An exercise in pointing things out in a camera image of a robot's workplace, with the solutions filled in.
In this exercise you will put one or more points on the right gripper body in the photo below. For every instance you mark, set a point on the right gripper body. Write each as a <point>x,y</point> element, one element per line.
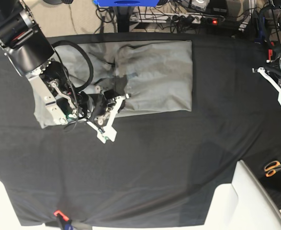
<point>89,97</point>

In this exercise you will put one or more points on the grey T-shirt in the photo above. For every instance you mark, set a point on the grey T-shirt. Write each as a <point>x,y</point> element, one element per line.
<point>158,75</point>

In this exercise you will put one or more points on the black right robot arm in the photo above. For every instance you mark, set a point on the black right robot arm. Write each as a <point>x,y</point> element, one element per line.
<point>58,102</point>

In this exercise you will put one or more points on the red black clamp right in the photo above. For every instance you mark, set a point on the red black clamp right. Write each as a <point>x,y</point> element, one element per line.
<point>270,54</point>

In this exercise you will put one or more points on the red black clamp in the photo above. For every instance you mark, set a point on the red black clamp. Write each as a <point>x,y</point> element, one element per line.
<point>270,54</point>
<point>64,222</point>

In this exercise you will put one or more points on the blue clamp right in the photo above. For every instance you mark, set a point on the blue clamp right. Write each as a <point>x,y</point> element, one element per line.
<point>259,34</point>

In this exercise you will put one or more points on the black stand column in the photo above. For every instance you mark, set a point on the black stand column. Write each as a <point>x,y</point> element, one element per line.
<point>123,15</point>

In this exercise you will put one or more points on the red black clamp bottom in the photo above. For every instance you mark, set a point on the red black clamp bottom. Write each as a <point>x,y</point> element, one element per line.
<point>64,222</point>

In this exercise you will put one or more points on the white chair right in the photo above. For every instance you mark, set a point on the white chair right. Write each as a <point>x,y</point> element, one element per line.
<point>242,204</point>

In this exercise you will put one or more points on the white chair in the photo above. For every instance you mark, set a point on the white chair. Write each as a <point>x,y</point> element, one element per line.
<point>242,204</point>
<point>8,217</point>

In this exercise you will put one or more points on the white chair left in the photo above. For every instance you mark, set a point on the white chair left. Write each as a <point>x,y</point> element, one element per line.
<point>8,217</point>

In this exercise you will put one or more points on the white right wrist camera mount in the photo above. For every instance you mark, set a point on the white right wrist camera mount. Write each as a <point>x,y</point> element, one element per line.
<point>106,124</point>

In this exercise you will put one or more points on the black power strip red switch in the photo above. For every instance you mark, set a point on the black power strip red switch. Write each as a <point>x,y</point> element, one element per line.
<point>211,21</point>

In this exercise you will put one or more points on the orange handled scissors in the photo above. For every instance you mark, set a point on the orange handled scissors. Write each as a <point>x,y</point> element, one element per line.
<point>272,168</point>

